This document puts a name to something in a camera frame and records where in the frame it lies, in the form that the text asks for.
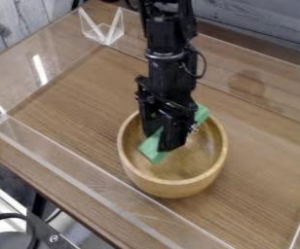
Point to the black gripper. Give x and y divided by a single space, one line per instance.
165 99

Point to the green rectangular block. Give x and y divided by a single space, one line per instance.
148 146

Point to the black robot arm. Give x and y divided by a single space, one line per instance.
169 26

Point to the brown wooden bowl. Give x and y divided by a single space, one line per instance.
187 170

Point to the black table leg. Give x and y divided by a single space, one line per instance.
38 205

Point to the clear acrylic enclosure walls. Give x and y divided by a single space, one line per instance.
66 95

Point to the black metal bracket with screw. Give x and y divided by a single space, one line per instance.
47 235

